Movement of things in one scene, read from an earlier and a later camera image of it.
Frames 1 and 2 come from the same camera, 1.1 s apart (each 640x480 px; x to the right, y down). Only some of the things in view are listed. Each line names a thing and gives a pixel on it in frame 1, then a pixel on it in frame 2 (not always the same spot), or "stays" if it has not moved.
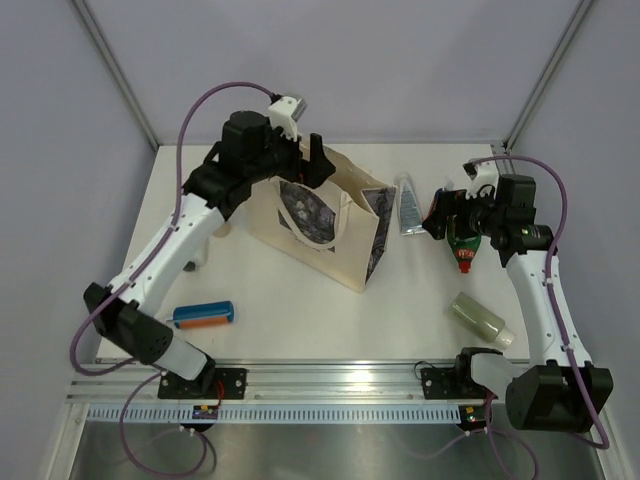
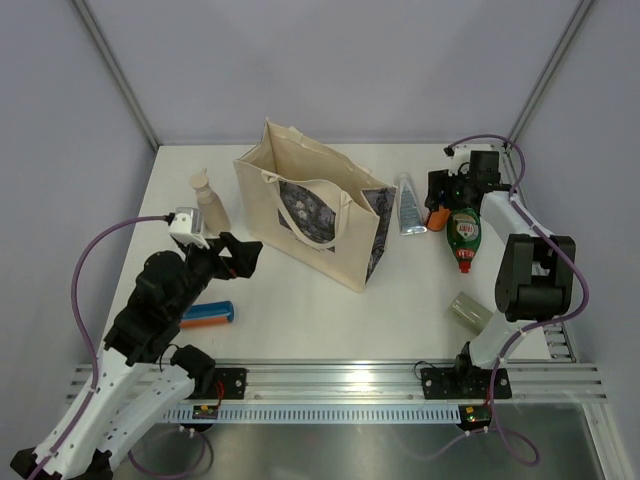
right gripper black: x=463 y=207 to x=440 y=181
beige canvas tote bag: x=337 y=230 stays
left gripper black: x=312 y=172 to x=243 y=255
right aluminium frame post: x=575 y=21 stays
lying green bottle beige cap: x=482 y=319 stays
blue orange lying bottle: x=203 y=314 stays
